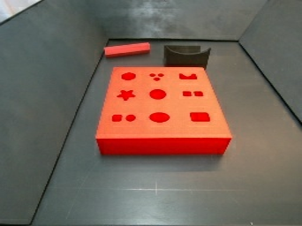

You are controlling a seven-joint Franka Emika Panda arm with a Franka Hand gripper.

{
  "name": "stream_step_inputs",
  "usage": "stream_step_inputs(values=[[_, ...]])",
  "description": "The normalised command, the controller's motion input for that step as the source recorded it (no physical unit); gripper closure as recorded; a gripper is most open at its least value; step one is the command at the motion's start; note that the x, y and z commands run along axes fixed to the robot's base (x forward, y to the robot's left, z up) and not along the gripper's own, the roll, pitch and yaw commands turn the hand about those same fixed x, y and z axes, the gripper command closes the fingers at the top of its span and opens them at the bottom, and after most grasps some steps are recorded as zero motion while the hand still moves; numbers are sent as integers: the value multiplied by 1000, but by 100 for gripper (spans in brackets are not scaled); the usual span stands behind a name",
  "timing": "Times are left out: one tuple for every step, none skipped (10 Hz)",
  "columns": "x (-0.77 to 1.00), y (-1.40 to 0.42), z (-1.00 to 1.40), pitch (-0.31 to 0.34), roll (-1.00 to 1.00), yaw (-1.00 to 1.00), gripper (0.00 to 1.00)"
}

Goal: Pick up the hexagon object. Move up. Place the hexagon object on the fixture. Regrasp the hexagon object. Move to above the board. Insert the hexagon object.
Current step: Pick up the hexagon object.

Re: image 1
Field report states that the red shape-sorter block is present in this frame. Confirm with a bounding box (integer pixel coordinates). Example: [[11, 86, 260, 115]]
[[97, 67, 233, 154]]

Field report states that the black curved peg holder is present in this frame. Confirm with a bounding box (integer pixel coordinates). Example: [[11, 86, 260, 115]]
[[165, 45, 212, 68]]

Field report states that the red hexagonal peg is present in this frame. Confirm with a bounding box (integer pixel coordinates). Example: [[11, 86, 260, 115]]
[[105, 42, 152, 57]]

